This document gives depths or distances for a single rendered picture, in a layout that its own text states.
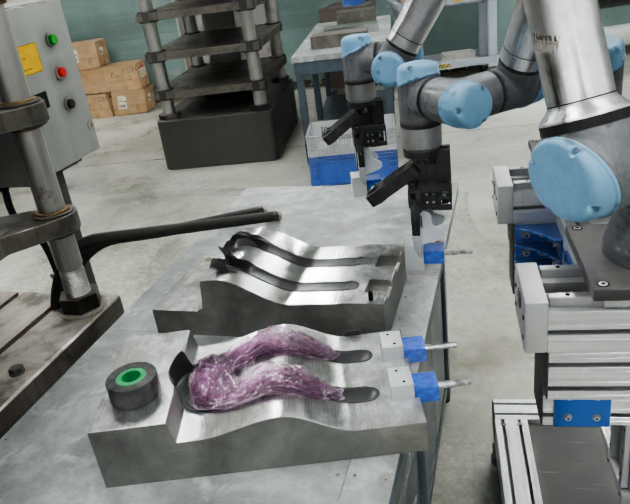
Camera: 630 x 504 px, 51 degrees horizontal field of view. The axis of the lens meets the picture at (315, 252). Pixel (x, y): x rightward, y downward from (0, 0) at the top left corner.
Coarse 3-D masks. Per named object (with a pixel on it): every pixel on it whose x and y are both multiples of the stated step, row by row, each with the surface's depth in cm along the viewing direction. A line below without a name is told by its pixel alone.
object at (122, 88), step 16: (80, 48) 719; (96, 48) 718; (80, 64) 727; (96, 64) 724; (112, 64) 742; (128, 64) 729; (144, 64) 749; (96, 80) 735; (112, 80) 734; (128, 80) 731; (144, 80) 742; (96, 96) 741; (112, 96) 741; (128, 96) 739; (144, 96) 736; (96, 112) 749; (112, 112) 749; (128, 112) 747; (144, 112) 745
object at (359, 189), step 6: (354, 174) 171; (378, 174) 173; (354, 180) 169; (360, 180) 169; (366, 180) 170; (372, 180) 170; (378, 180) 170; (354, 186) 170; (360, 186) 170; (366, 186) 170; (354, 192) 171; (360, 192) 171; (366, 192) 171
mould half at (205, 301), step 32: (256, 256) 141; (320, 256) 147; (352, 256) 144; (192, 288) 146; (224, 288) 132; (256, 288) 132; (160, 320) 140; (192, 320) 138; (224, 320) 136; (256, 320) 133; (288, 320) 131; (320, 320) 129; (352, 320) 127; (384, 320) 125
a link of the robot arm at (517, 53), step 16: (512, 16) 105; (512, 32) 105; (528, 32) 103; (512, 48) 106; (528, 48) 105; (512, 64) 108; (528, 64) 107; (512, 80) 109; (528, 80) 109; (512, 96) 110; (528, 96) 112
